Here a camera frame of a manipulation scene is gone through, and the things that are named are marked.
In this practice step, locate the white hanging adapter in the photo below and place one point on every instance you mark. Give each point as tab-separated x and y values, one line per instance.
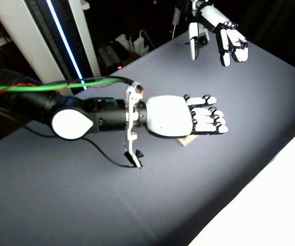
176	16

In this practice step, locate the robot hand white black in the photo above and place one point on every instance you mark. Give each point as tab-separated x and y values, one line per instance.
229	38
168	116

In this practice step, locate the white column with blue light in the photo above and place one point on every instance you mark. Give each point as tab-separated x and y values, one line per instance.
22	38

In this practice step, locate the wooden peg block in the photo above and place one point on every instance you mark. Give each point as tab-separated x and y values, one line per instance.
186	141

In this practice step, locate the grey table cloth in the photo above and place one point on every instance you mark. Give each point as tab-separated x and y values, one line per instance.
86	200

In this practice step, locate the black power strip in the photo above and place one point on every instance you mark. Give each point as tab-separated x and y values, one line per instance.
109	57

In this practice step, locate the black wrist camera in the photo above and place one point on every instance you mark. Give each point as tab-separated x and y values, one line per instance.
139	153
203	38

